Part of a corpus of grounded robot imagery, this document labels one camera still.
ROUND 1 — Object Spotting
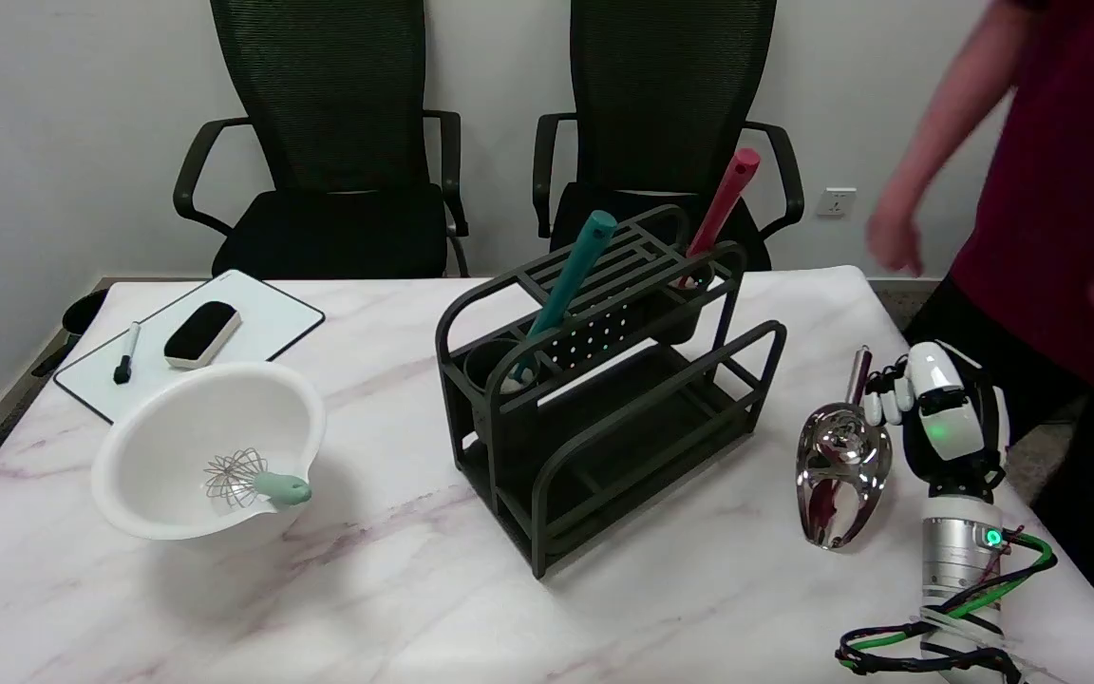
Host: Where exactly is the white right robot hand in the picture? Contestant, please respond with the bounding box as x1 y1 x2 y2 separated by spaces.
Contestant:
862 341 1011 501

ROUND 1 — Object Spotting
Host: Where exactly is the pink sponge bottle brush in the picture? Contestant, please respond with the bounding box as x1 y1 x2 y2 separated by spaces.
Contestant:
678 147 762 289

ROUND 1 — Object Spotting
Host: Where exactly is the person bare forearm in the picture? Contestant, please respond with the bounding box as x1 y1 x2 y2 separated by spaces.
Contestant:
882 0 1025 227

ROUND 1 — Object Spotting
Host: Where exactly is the teal bottle brush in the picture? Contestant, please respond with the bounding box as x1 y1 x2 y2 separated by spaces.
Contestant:
500 210 618 392

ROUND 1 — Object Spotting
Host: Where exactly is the shiny metal scoop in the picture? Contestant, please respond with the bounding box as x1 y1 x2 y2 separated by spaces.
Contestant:
795 347 894 551

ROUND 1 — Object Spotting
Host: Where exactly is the person in maroon shirt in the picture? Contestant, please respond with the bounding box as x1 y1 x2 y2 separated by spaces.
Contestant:
903 0 1094 656

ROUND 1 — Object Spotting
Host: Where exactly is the black mesh office chair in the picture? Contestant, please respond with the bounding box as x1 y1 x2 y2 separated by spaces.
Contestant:
533 0 805 272
173 0 470 279

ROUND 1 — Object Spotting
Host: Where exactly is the black metal dish rack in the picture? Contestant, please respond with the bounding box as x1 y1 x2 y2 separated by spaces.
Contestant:
434 204 788 580

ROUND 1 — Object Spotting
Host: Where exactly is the small white whiteboard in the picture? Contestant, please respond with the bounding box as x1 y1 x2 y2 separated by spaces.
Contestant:
53 269 327 425

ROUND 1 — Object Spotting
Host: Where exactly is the black and white board eraser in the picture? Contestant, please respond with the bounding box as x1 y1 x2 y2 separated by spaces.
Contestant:
163 301 242 370

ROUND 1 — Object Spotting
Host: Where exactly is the white plastic mixing bowl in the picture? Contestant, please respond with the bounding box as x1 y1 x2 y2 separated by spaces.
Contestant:
91 361 327 542

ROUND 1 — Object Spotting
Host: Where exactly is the black whiteboard marker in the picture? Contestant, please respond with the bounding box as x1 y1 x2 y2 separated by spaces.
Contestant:
113 322 141 385

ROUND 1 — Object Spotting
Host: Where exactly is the black round floor object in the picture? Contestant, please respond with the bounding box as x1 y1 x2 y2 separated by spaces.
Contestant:
61 288 111 336

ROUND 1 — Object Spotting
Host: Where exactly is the green and black cable bundle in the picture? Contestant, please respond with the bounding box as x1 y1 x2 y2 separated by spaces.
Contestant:
837 530 1059 684

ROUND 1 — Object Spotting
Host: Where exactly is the wire whisk with green handle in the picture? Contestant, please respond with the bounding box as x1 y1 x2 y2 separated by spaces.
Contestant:
203 448 313 509

